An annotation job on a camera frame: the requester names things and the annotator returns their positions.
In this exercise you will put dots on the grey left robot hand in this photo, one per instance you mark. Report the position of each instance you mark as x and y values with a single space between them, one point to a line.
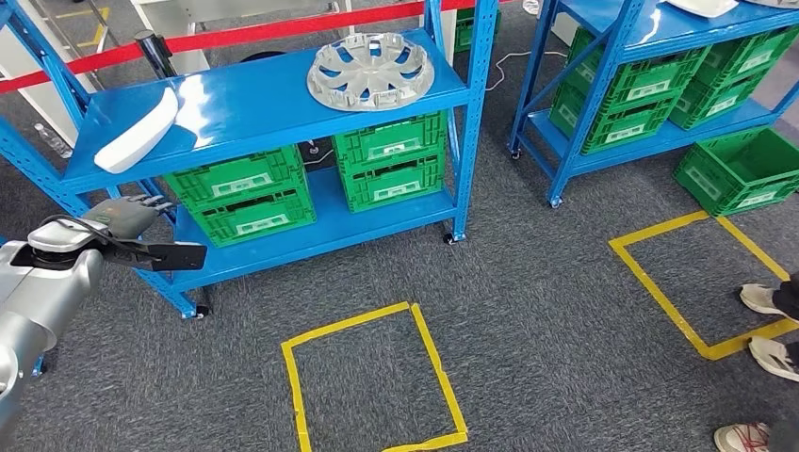
125 218

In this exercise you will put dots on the white curved plastic part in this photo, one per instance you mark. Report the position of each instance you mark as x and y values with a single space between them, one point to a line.
137 134

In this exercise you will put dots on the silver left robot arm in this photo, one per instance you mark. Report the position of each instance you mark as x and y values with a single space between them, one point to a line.
44 293

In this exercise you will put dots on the blue metal shelf rack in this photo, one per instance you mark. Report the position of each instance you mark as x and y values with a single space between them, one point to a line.
655 31
249 106

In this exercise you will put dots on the clear plastic water bottle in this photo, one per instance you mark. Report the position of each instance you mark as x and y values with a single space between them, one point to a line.
53 140

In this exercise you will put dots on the white cabinet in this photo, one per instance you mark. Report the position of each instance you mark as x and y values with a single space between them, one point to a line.
44 109

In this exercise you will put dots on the black round stanchion base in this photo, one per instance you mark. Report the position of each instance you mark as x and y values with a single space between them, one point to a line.
262 57

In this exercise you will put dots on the red barrier belt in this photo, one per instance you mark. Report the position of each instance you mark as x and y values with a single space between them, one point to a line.
249 32

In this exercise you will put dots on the silver wheel hubcap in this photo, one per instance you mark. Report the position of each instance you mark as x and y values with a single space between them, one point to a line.
368 72

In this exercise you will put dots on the white plastic panel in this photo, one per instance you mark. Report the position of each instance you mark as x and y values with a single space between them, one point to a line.
702 6

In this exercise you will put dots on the white sneaker red laces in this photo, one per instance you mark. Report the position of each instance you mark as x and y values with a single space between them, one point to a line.
743 438

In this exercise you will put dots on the person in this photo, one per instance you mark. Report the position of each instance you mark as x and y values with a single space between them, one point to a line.
788 299

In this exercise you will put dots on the black stanchion post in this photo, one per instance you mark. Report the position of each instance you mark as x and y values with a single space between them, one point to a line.
153 56

